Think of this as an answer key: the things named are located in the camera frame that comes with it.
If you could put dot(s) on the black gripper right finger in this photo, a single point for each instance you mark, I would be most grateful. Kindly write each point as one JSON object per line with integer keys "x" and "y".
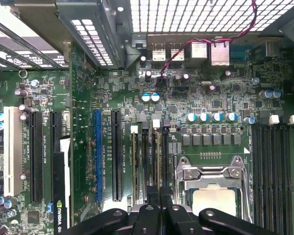
{"x": 176, "y": 220}

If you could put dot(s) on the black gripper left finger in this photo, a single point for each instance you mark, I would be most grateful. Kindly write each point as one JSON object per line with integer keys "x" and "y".
{"x": 149, "y": 220}

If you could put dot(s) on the white clip RAM slot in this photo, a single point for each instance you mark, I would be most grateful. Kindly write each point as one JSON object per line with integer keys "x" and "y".
{"x": 266, "y": 176}
{"x": 156, "y": 123}
{"x": 287, "y": 176}
{"x": 134, "y": 129}

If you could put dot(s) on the CPU socket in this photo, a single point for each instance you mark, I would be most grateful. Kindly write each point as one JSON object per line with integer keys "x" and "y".
{"x": 179, "y": 181}

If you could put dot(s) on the silver CPU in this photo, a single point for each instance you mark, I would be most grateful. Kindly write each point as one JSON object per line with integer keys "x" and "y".
{"x": 213, "y": 200}

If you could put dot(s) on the metal socket cover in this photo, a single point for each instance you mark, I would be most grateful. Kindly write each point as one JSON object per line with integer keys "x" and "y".
{"x": 210, "y": 175}

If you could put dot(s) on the long black expansion slot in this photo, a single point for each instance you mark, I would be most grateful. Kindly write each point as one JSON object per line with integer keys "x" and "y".
{"x": 35, "y": 156}
{"x": 117, "y": 156}

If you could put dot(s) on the metal locking lever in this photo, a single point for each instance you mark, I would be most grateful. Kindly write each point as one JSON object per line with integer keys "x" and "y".
{"x": 247, "y": 203}

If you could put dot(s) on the blue expansion slot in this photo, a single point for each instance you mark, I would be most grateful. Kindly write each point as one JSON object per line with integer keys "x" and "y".
{"x": 98, "y": 156}

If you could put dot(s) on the black NVIDIA graphics card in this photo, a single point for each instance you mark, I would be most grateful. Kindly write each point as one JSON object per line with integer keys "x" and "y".
{"x": 57, "y": 176}

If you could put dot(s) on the blue top capacitor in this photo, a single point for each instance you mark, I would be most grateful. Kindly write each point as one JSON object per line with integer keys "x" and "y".
{"x": 146, "y": 97}
{"x": 191, "y": 117}
{"x": 231, "y": 117}
{"x": 217, "y": 117}
{"x": 155, "y": 97}
{"x": 203, "y": 117}

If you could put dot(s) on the short black expansion slot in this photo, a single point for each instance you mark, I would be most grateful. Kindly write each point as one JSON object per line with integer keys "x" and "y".
{"x": 55, "y": 127}

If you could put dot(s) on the green motherboard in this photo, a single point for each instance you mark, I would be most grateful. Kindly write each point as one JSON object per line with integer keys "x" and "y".
{"x": 127, "y": 85}

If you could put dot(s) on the white expansion slot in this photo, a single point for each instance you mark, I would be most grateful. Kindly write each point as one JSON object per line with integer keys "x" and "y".
{"x": 12, "y": 151}

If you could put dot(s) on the silver rear port block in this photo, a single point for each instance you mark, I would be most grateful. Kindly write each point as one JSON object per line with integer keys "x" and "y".
{"x": 220, "y": 55}
{"x": 158, "y": 52}
{"x": 174, "y": 49}
{"x": 199, "y": 50}

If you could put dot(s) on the blue rear connector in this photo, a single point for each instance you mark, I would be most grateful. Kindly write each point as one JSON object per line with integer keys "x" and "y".
{"x": 238, "y": 52}

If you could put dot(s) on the black intrusion switch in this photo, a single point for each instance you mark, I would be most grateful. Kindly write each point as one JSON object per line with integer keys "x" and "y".
{"x": 139, "y": 41}

